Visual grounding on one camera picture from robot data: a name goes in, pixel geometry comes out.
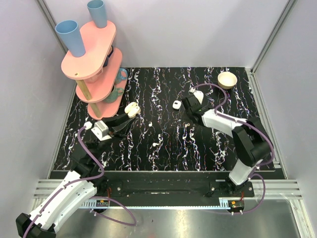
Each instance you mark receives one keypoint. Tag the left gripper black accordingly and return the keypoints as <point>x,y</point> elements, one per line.
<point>115,126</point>

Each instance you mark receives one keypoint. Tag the white earbud charging case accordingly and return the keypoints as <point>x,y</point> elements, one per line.
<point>176,104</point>

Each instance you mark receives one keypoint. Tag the beige earbud charging case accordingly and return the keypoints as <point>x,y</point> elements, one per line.
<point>132,109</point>

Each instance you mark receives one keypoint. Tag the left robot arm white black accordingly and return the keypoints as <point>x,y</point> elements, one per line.
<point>84,182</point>

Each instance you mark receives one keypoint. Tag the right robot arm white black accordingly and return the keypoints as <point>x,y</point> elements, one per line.
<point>252,143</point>

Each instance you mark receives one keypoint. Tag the black marbled table mat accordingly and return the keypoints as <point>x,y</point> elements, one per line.
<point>194,148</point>

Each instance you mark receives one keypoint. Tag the teal mug on shelf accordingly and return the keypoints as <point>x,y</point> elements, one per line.
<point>114,94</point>

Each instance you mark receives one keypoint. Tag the beige wooden bowl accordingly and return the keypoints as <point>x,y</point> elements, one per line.
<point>227,80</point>

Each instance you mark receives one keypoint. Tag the blue mug on shelf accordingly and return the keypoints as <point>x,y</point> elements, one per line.
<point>122,75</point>

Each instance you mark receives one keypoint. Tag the pink three tier shelf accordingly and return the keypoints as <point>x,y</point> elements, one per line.
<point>95,72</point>

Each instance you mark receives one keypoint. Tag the blue cup front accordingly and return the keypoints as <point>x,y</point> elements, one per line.
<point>69,33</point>

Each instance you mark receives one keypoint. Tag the blue cup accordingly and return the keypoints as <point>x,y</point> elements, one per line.
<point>69,33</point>
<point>97,12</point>

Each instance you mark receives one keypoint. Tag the blue cup rear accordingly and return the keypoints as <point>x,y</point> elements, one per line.
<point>97,12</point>

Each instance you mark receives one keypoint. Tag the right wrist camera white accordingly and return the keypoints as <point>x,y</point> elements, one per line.
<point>199,95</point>

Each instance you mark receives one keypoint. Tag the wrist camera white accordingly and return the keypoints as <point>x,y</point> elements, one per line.
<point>101,130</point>
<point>199,95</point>

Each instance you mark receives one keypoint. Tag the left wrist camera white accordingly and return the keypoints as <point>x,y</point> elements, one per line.
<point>101,130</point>

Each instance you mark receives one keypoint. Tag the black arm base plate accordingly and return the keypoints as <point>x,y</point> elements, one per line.
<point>173,189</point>

